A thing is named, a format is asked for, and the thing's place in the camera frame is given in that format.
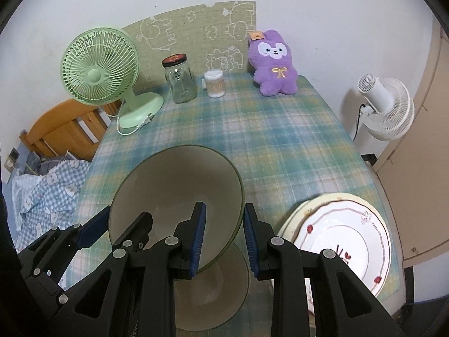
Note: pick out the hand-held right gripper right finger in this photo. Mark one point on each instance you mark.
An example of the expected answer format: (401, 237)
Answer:
(252, 242)

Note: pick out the white standing fan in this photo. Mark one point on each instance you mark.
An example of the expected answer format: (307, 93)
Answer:
(382, 101)

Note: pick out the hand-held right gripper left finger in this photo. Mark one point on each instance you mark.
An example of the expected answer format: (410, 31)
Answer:
(196, 240)

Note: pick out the blue checked blanket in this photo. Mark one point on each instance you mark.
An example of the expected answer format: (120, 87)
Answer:
(52, 189)

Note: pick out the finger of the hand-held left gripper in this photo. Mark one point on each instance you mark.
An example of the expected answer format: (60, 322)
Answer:
(138, 226)
(94, 228)

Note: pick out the green printed wall mat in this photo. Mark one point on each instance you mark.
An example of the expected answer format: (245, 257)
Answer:
(196, 24)

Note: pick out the cotton swab container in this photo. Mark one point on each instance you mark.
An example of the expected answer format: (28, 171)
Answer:
(214, 86)

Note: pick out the blue floral ceramic bowl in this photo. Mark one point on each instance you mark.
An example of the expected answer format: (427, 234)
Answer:
(217, 295)
(168, 182)

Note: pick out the dark plastic bin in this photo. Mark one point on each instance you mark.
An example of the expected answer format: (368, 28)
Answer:
(417, 314)

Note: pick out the green desk fan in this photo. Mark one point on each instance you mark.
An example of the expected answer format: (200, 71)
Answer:
(94, 73)

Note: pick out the beaded yellow floral plate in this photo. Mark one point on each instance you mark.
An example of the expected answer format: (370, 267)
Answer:
(302, 217)

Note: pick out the wooden chair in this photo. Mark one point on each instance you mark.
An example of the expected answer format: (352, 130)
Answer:
(59, 123)

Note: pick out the purple plush toy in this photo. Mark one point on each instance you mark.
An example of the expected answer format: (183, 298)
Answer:
(275, 70)

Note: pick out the purple flower white plate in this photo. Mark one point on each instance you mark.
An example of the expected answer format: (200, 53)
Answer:
(350, 238)

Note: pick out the glass jar with dark lid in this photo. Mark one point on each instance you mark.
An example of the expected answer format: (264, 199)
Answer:
(180, 84)

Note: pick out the beige door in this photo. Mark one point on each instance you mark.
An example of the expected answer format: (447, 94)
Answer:
(421, 182)

